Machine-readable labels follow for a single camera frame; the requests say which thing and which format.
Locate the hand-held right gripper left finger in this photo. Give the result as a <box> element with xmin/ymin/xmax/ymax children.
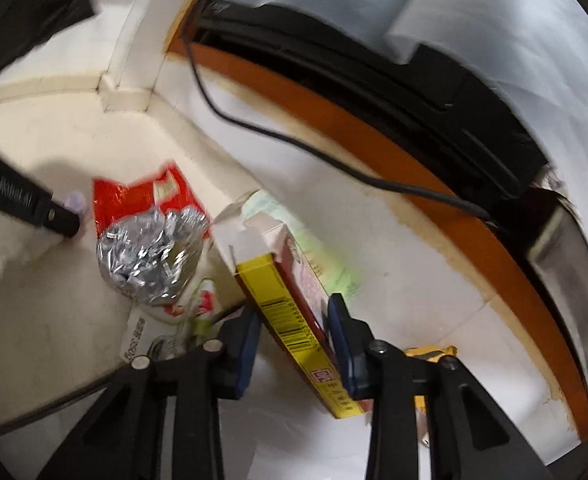
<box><xmin>36</xmin><ymin>305</ymin><xmax>262</xmax><ymax>480</ymax></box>

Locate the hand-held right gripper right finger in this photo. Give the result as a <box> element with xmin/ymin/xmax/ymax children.
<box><xmin>326</xmin><ymin>292</ymin><xmax>537</xmax><ymax>480</ymax></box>

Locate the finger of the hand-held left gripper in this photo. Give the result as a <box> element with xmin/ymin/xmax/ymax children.
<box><xmin>0</xmin><ymin>140</ymin><xmax>82</xmax><ymax>238</ymax></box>

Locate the yellow and red box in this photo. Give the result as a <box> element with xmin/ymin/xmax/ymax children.
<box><xmin>213</xmin><ymin>210</ymin><xmax>375</xmax><ymax>420</ymax></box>

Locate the white packet red label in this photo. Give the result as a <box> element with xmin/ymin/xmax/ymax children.
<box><xmin>121</xmin><ymin>275</ymin><xmax>247</xmax><ymax>366</ymax></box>

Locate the yellow paper wrapper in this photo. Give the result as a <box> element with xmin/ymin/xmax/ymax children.
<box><xmin>405</xmin><ymin>345</ymin><xmax>459</xmax><ymax>416</ymax></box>

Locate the pale green packet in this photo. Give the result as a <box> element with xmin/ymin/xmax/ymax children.
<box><xmin>241</xmin><ymin>190</ymin><xmax>362</xmax><ymax>301</ymax></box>

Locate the white glossy cabinet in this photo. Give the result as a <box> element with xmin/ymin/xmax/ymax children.
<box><xmin>0</xmin><ymin>360</ymin><xmax>580</xmax><ymax>480</ymax></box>

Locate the red foil wrapper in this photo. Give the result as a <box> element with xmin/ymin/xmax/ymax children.
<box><xmin>96</xmin><ymin>206</ymin><xmax>209</xmax><ymax>306</ymax></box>

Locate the translucent plastic sheet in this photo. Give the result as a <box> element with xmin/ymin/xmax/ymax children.
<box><xmin>184</xmin><ymin>0</ymin><xmax>588</xmax><ymax>176</ymax></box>

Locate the orange wooden window frame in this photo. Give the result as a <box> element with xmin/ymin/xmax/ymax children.
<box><xmin>166</xmin><ymin>0</ymin><xmax>588</xmax><ymax>441</ymax></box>

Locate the black cable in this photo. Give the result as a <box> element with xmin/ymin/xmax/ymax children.
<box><xmin>184</xmin><ymin>35</ymin><xmax>492</xmax><ymax>221</ymax></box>

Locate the black sliding window frame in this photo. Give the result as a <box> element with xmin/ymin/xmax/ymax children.
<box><xmin>189</xmin><ymin>0</ymin><xmax>550</xmax><ymax>206</ymax></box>

